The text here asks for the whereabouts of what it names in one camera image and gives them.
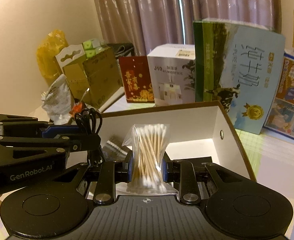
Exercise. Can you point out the red gift box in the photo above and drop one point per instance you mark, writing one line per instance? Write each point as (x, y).
(136, 79)

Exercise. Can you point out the cotton swabs plastic bag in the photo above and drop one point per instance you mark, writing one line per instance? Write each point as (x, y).
(148, 143)

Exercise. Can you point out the brown white storage box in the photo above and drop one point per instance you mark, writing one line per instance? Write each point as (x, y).
(192, 185)

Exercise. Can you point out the white humidifier box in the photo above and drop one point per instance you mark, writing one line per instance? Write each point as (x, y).
(172, 71)

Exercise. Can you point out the white crumpled plastic bag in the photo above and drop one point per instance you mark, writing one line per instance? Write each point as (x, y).
(58, 101)

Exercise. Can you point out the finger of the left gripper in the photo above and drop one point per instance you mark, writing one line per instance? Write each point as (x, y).
(73, 143)
(31, 127)

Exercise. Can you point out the striped knitted sock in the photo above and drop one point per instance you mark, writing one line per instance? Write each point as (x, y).
(114, 150)

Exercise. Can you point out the green tissue packs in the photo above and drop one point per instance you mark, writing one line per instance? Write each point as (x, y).
(92, 47)

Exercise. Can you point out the brown cardboard box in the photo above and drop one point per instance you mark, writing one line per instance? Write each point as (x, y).
(94, 80)

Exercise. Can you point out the purple curtain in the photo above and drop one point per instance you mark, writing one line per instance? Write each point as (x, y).
(149, 23)

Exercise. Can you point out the black paper bag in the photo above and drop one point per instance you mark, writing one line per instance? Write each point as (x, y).
(122, 49)

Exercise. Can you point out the black product box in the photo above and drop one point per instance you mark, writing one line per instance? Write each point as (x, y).
(198, 162)

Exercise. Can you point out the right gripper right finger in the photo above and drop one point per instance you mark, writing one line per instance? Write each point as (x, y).
(167, 170)

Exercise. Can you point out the yellow plastic bag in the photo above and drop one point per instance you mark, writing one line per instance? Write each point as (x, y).
(51, 46)

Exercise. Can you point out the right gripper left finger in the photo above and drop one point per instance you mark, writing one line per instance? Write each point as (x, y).
(127, 167)

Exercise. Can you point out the white cardboard hanger box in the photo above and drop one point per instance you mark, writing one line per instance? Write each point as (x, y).
(71, 55)

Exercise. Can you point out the light blue milk carton box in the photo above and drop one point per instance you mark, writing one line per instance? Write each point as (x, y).
(238, 64)

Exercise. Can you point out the dark blue milk carton box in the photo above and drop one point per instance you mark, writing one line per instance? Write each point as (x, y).
(281, 115)

